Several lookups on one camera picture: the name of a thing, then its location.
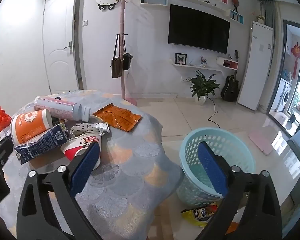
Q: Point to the orange paper cup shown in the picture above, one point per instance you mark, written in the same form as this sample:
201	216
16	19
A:
27	127

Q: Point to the black acoustic guitar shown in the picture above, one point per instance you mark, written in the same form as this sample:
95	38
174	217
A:
229	90

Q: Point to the wall-mounted television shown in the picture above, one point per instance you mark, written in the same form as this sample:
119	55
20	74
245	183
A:
197	27

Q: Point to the white door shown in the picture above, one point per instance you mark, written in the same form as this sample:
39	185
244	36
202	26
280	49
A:
58	30

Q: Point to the framed butterfly picture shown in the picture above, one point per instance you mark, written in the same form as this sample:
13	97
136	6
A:
181	59

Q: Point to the blue double wall cubby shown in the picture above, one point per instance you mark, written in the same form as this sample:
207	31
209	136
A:
236	16

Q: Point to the white pink wall cubby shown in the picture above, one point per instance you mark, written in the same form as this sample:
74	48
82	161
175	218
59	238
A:
227	63

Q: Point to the patterned grey tablecloth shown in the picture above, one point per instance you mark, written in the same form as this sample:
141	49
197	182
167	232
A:
130	160

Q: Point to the black hanging bag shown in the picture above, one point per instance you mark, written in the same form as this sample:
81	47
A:
126	61

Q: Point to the potted green plant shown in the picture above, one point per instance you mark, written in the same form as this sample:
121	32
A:
202	85

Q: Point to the dark blue drink carton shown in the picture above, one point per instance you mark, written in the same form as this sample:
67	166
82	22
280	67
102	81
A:
40	143

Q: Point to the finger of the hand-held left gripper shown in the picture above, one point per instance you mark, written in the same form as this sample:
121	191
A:
1	152

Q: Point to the red plastic bag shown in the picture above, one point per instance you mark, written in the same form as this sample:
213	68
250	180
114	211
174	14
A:
1	120

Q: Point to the light blue plastic basket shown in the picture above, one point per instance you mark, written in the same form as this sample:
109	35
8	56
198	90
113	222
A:
190	185

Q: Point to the polka dot white wrapper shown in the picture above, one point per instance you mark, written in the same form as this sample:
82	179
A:
90	128

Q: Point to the round fan ornament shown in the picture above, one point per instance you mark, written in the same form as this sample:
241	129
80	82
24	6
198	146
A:
235	2

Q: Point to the yellow snack wrapper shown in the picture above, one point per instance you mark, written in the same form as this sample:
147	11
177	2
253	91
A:
197	215

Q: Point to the orange foil snack packet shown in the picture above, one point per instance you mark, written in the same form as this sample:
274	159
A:
117	117

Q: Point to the dark sliding door frame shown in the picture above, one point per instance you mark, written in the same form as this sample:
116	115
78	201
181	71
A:
283	55

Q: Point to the long white wall shelf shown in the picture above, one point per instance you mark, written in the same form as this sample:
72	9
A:
202	3

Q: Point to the wall power outlet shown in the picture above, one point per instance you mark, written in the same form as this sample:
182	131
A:
185	78

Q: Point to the grey curtain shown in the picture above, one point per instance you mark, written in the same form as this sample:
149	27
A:
267	12

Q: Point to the pink coat rack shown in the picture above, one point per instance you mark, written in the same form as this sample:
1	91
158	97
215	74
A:
122	22

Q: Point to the red knot decoration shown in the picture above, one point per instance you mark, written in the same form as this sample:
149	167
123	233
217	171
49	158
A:
297	51

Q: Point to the blue detergent bottle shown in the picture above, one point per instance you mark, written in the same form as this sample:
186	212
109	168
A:
287	75

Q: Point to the wall light switch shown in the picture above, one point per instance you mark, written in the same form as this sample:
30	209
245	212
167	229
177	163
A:
84	23

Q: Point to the brown hanging bag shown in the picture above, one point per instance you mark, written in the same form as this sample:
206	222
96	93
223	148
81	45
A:
116	67

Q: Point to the small figurine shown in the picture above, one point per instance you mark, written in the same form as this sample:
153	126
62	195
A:
203	61

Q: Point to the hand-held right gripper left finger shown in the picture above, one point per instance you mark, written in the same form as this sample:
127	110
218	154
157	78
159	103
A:
86	166

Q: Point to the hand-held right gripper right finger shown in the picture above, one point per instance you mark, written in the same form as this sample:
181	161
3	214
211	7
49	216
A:
212	170

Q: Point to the pink floor mat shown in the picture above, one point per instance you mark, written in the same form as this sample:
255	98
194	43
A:
263	140

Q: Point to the red white paper cup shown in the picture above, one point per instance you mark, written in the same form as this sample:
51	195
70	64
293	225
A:
75	145

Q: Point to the white printed wrapper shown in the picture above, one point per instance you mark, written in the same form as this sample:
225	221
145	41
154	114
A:
3	135

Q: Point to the pink white plastic bottle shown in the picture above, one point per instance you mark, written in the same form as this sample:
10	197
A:
62	108

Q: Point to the white washing machine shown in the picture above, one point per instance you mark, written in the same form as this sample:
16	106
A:
285	96

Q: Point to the curved white wall shelf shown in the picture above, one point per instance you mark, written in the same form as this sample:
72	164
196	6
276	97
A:
197	67

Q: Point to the small plant ornament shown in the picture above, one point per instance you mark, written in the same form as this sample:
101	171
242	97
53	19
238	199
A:
260	18

